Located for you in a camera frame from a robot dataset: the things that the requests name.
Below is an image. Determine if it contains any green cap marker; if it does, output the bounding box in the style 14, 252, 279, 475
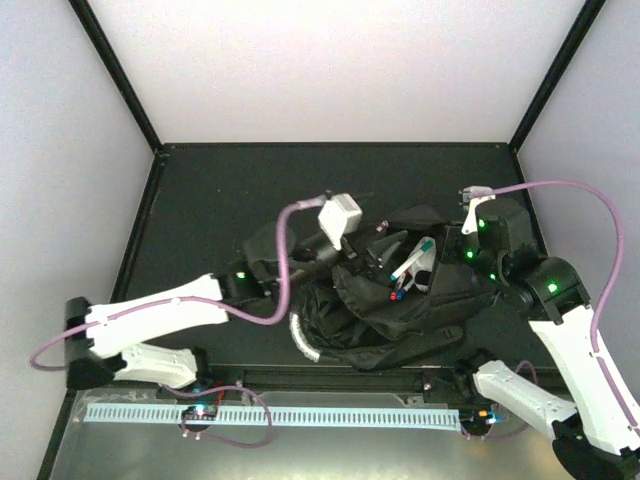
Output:
390, 240, 434, 281

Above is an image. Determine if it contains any white tissue packet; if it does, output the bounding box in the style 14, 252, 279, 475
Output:
408, 237, 436, 293

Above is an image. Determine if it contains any black student bag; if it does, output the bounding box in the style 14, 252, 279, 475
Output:
289, 204, 496, 371

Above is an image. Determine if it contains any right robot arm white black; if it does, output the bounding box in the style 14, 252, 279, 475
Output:
442, 193, 639, 479

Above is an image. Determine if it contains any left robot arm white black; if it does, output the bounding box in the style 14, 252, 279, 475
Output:
64, 228, 338, 399

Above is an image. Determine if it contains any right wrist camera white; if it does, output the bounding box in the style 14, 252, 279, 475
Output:
459, 186, 495, 235

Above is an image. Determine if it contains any black front rail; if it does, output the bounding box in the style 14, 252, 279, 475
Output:
181, 365, 470, 403

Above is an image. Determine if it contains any light blue slotted cable duct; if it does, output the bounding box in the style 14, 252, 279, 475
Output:
82, 403, 461, 432

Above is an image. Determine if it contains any right black frame post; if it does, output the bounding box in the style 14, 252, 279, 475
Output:
509, 0, 607, 154

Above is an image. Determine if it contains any black frame post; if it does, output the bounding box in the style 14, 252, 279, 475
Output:
68, 0, 163, 152
509, 0, 607, 154

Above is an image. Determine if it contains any left black frame post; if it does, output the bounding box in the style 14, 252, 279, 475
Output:
68, 0, 163, 152

